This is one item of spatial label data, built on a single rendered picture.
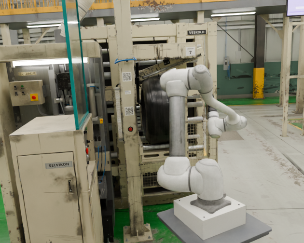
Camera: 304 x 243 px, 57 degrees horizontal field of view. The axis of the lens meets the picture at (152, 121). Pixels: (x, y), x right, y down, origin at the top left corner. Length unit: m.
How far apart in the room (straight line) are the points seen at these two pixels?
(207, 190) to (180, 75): 0.70
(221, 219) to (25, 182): 1.12
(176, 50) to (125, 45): 0.55
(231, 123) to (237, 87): 9.89
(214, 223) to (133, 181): 1.10
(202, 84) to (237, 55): 10.24
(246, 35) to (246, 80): 1.74
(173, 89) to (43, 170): 0.89
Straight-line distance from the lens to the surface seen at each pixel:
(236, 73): 11.95
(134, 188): 2.60
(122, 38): 2.36
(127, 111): 2.38
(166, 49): 2.65
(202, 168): 1.64
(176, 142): 1.71
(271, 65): 12.33
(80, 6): 2.69
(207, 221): 1.64
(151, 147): 2.39
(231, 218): 1.75
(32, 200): 1.79
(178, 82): 1.73
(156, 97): 2.21
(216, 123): 2.16
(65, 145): 1.64
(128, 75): 2.35
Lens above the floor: 1.62
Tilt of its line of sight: 12 degrees down
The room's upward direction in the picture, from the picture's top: 3 degrees counter-clockwise
